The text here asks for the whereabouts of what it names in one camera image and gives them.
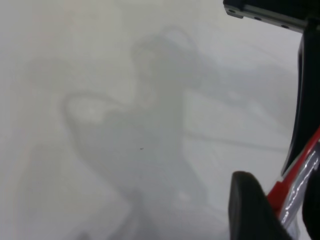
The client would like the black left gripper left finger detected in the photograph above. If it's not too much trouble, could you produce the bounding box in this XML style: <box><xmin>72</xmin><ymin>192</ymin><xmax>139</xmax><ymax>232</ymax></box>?
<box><xmin>229</xmin><ymin>170</ymin><xmax>289</xmax><ymax>240</ymax></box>

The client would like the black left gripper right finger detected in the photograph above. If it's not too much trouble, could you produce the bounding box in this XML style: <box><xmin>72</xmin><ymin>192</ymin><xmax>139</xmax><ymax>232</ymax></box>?
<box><xmin>280</xmin><ymin>18</ymin><xmax>320</xmax><ymax>176</ymax></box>

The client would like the red zipper slider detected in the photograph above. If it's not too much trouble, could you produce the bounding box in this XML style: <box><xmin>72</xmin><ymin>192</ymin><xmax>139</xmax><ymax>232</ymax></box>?
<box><xmin>267</xmin><ymin>178</ymin><xmax>291</xmax><ymax>211</ymax></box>

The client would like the clear plastic zipper bag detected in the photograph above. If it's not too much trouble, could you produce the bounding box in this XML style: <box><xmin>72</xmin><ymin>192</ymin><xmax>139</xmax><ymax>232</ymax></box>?
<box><xmin>266</xmin><ymin>126</ymin><xmax>320</xmax><ymax>240</ymax></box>

